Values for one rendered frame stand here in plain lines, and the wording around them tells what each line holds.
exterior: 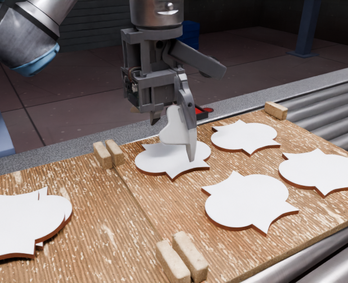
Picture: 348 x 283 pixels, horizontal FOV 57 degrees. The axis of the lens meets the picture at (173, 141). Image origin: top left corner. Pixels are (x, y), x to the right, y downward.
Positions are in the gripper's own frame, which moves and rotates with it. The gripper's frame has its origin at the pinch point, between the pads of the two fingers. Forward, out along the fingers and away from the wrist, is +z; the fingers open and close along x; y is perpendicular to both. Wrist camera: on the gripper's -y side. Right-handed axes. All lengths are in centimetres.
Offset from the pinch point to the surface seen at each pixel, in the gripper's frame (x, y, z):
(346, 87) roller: -13, -66, 7
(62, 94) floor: -294, -21, 97
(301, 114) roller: -6.1, -39.5, 6.7
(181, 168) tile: 4.5, 0.9, 2.8
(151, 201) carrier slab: 8.9, 8.6, 3.5
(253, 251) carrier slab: 23.6, 1.3, 3.7
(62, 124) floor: -222, -7, 97
